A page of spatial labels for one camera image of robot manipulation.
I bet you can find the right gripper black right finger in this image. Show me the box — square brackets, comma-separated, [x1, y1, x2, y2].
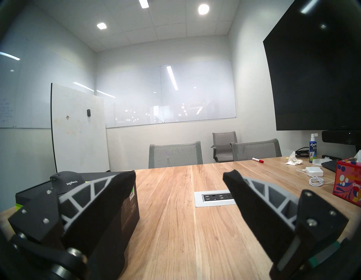
[223, 169, 349, 280]

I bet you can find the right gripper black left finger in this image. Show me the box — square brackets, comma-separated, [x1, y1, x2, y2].
[8, 170, 137, 280]

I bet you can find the black Logitech computer mouse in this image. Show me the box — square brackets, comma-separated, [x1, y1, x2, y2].
[50, 171, 86, 194]

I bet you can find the black cardboard box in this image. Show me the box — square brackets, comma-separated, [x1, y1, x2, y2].
[16, 170, 140, 280]

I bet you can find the colourful Kleenex tissue box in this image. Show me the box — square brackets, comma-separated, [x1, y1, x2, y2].
[333, 158, 361, 207]

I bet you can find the silver table power outlet panel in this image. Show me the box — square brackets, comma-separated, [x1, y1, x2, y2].
[194, 190, 237, 208]

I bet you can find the crumpled white tissue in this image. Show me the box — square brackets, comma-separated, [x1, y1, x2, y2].
[285, 151, 303, 165]

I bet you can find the grey plain mesh chair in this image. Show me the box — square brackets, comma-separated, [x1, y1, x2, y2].
[230, 138, 282, 162]

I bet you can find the mobile whiteboard on black stand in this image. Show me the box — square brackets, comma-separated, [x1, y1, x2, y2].
[50, 83, 110, 173]

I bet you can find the Expo cleaner spray bottle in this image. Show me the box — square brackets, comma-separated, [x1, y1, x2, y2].
[309, 133, 318, 163]

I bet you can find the grey office chair with armrests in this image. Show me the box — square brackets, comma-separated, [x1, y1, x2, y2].
[210, 131, 238, 163]

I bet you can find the black keyboard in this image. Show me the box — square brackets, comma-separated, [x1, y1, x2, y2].
[321, 159, 343, 172]

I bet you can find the grey ribbed mesh chair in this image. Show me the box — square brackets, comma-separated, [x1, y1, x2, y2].
[149, 141, 203, 169]

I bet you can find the black video bar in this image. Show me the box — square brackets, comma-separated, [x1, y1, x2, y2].
[322, 130, 361, 146]

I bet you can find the white coiled charger cable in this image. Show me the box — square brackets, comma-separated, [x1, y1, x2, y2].
[296, 169, 335, 187]

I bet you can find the wide glass wall whiteboard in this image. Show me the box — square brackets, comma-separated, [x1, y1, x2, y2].
[96, 60, 237, 129]

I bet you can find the glass wall whiteboard with scribbles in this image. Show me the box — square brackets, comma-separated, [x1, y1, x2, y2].
[0, 37, 96, 129]

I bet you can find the large black wall television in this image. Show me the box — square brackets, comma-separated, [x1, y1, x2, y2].
[263, 0, 361, 131]

